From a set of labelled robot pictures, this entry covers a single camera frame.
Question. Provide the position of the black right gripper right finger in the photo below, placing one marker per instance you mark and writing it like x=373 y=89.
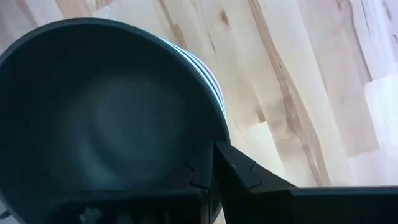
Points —
x=245 y=193

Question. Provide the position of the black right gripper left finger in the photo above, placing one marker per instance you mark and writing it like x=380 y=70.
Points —
x=202 y=174

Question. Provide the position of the dark teal ceramic bowl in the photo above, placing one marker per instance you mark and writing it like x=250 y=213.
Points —
x=109 y=109

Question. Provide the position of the beige ceramic bowl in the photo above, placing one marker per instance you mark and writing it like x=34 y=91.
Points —
x=214 y=87

